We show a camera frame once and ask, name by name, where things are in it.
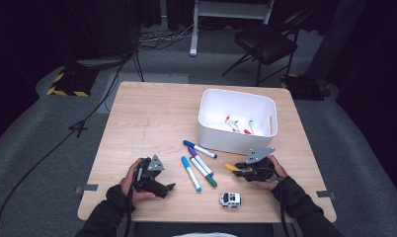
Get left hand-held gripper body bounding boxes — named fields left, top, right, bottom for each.
left=132, top=154, right=167, bottom=199

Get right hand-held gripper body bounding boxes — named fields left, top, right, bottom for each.
left=244, top=146, right=280, bottom=183

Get light blue marker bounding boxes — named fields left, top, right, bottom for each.
left=181, top=155, right=202, bottom=194

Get green marker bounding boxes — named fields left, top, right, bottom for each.
left=189, top=156, right=218, bottom=189

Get dark red marker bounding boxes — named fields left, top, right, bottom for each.
left=234, top=119, right=253, bottom=136

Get purple marker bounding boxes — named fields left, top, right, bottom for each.
left=187, top=146, right=214, bottom=177

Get dark blue marker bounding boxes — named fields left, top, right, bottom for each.
left=182, top=139, right=218, bottom=160

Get white plastic bin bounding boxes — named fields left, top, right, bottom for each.
left=198, top=88, right=279, bottom=156

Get person's right hand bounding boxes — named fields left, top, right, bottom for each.
left=251, top=154, right=289, bottom=192

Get person's left hand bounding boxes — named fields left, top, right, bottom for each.
left=119, top=157, right=157, bottom=204

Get white toy car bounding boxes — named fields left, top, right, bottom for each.
left=218, top=192, right=243, bottom=209

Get grey tape piece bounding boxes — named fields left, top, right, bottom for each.
left=315, top=190, right=337, bottom=200
left=74, top=184, right=100, bottom=195

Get black floor base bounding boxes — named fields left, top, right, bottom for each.
left=279, top=73, right=330, bottom=102

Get yellow black striped base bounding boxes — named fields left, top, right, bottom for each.
left=46, top=67, right=100, bottom=98

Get black folding chair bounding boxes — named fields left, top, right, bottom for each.
left=220, top=8, right=311, bottom=87

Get left hand-held gripper cable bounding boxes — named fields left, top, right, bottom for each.
left=123, top=177, right=136, bottom=237

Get hand-held gripper cable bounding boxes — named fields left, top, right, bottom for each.
left=278, top=179, right=291, bottom=237
left=123, top=177, right=136, bottom=237

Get right hand-held gripper cable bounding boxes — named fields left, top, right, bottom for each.
left=278, top=179, right=291, bottom=237

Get long black floor cable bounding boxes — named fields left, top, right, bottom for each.
left=0, top=48, right=136, bottom=237

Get bundle of floor cables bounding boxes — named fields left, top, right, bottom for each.
left=135, top=18, right=200, bottom=51

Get white metal stand frame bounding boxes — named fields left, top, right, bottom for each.
left=189, top=0, right=276, bottom=57

